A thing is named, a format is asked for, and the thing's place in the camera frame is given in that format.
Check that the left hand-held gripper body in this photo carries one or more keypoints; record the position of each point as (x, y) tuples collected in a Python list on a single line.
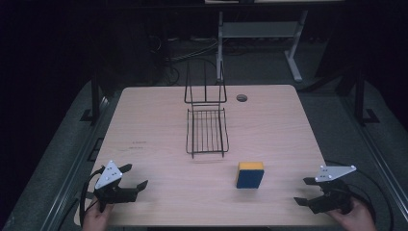
[(108, 175)]

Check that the blue and yellow sponge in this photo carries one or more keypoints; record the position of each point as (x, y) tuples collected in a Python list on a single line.
[(250, 176)]

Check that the black upright stand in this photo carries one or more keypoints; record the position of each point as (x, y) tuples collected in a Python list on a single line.
[(95, 96), (360, 99)]

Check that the person's left hand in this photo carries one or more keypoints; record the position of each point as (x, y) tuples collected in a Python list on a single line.
[(96, 218)]

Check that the metal frame rail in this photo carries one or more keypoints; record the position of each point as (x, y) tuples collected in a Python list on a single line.
[(75, 166), (375, 150)]

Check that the person's right hand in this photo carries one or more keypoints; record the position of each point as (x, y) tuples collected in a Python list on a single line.
[(357, 219)]

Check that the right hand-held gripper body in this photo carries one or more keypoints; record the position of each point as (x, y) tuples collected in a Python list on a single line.
[(333, 195)]

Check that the grey metal stand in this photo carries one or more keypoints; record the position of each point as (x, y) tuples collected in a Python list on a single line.
[(260, 29)]

